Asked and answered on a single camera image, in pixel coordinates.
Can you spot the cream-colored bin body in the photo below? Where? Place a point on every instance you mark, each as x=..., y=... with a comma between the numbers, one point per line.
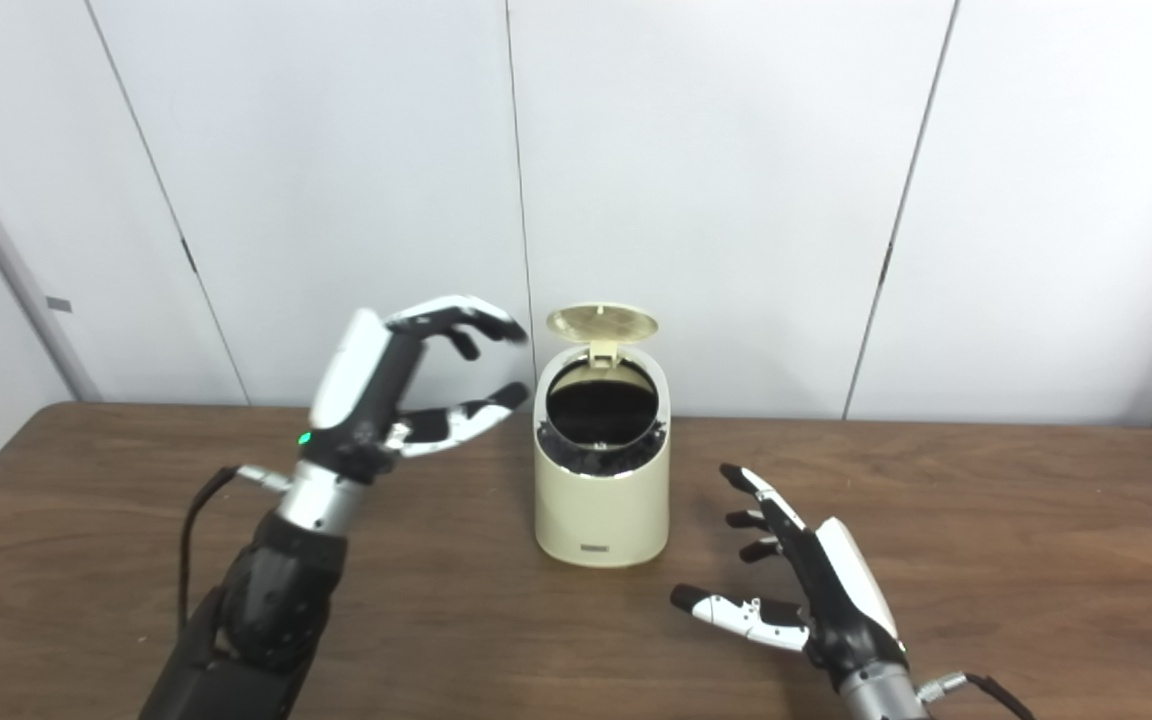
x=601, y=515

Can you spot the grey wall corner post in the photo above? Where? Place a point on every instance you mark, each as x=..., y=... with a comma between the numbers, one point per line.
x=6, y=270

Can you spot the cream round bin lid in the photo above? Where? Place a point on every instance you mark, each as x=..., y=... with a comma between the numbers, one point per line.
x=601, y=322

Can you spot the black bin liner bag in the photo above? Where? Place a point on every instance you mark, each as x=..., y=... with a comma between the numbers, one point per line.
x=601, y=410

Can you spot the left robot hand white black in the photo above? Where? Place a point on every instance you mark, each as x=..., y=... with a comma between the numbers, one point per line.
x=366, y=390

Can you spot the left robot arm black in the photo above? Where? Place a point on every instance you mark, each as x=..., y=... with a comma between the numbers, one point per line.
x=266, y=610

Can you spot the black wall seam clip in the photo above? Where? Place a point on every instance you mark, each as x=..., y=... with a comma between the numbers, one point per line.
x=189, y=257
x=885, y=268

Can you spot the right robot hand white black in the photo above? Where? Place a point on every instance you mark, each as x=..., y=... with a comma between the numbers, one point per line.
x=836, y=590

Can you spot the small grey wall tag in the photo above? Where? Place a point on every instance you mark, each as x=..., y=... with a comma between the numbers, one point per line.
x=59, y=304

